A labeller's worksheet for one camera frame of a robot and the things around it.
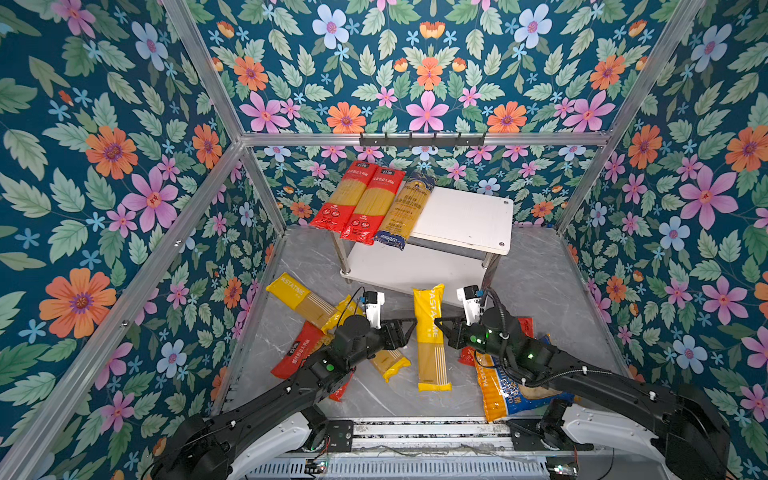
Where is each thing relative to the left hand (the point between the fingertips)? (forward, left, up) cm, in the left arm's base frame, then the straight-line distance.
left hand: (414, 319), depth 73 cm
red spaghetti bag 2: (+24, +9, +17) cm, 31 cm away
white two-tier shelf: (+12, -11, +13) cm, 21 cm away
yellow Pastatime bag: (-4, +8, -17) cm, 20 cm away
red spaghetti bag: (+29, +16, +16) cm, 37 cm away
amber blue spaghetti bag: (+21, +1, +17) cm, 27 cm away
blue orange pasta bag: (-15, -22, -15) cm, 31 cm away
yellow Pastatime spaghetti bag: (-8, -4, -8) cm, 12 cm away
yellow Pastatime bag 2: (+13, +29, -17) cm, 36 cm away
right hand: (0, -5, -1) cm, 5 cm away
